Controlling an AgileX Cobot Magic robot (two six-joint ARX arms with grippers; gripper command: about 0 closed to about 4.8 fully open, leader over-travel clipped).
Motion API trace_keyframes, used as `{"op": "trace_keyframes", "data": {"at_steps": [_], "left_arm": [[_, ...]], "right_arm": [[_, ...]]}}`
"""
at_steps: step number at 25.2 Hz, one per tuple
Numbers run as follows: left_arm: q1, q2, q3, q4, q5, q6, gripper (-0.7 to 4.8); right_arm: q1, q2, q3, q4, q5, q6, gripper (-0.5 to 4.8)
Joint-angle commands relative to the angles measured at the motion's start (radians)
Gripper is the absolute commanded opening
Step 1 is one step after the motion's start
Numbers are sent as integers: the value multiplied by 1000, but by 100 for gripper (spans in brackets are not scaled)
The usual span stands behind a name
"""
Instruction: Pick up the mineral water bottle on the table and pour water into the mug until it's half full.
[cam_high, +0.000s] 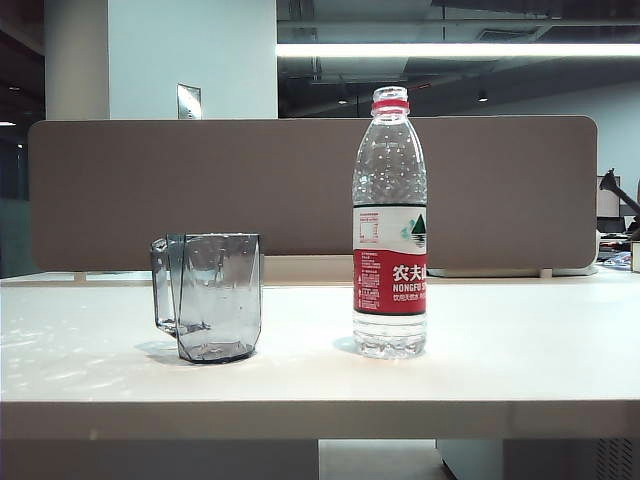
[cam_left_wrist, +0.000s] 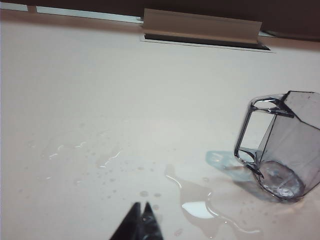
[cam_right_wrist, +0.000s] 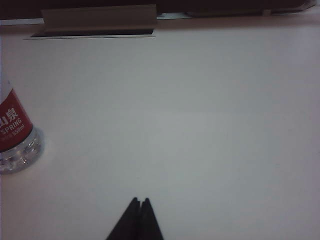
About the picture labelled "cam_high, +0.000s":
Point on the clear mineral water bottle red label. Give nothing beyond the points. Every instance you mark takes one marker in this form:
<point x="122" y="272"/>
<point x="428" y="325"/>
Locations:
<point x="390" y="300"/>

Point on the transparent grey faceted mug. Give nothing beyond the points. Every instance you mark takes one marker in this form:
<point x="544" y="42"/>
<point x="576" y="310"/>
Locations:
<point x="220" y="300"/>

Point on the brown fabric desk divider panel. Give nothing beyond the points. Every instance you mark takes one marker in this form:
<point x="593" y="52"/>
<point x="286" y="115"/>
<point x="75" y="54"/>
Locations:
<point x="200" y="175"/>

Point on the black hanging ceiling spotlight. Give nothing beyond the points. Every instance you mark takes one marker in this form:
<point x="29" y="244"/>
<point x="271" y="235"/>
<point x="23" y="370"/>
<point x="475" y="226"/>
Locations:
<point x="482" y="96"/>

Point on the long white ceiling light strip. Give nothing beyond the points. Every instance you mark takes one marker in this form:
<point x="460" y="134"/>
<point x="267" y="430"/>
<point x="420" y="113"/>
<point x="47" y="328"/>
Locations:
<point x="450" y="49"/>

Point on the yellow box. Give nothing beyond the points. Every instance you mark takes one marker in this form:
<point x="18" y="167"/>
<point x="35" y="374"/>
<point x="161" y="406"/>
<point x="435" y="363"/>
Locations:
<point x="635" y="257"/>

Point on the grey cabinet under table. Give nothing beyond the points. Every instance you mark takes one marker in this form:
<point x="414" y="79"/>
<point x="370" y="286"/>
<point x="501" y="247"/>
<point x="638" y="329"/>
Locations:
<point x="550" y="460"/>

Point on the silver wall sign plaque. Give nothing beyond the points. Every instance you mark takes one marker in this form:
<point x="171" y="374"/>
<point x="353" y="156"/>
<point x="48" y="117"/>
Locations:
<point x="188" y="102"/>

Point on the beige divider foot bracket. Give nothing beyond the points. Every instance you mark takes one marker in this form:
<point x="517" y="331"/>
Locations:
<point x="80" y="276"/>
<point x="546" y="273"/>

